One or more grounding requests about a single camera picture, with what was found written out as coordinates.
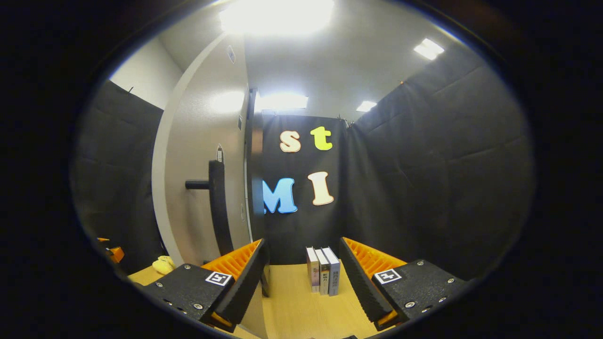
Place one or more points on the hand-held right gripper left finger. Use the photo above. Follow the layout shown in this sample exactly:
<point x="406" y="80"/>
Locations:
<point x="245" y="278"/>

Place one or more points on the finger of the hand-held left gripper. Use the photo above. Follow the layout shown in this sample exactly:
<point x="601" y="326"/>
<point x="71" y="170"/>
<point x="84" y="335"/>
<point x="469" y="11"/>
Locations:
<point x="115" y="253"/>

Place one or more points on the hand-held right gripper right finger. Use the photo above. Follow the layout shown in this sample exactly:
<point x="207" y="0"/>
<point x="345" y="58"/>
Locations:
<point x="360" y="282"/>

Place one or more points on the light grey cabinet door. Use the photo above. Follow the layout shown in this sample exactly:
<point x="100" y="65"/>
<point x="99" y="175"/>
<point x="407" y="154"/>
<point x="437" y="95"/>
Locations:
<point x="198" y="132"/>

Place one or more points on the grey blue spine book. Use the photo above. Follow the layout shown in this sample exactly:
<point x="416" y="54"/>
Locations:
<point x="333" y="275"/>

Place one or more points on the white spine book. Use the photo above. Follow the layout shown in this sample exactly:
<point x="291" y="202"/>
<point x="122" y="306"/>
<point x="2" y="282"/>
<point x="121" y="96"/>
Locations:
<point x="323" y="275"/>

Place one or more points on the pale plush toy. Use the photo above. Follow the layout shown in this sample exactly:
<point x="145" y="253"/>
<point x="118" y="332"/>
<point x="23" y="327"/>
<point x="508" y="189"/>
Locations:
<point x="164" y="265"/>

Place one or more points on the black backdrop cloth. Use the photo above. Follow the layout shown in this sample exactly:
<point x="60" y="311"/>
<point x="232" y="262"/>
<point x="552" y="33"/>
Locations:
<point x="447" y="165"/>

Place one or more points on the ceiling light panel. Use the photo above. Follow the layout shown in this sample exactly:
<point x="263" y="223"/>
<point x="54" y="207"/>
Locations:
<point x="282" y="101"/>
<point x="366" y="106"/>
<point x="428" y="48"/>
<point x="278" y="16"/>

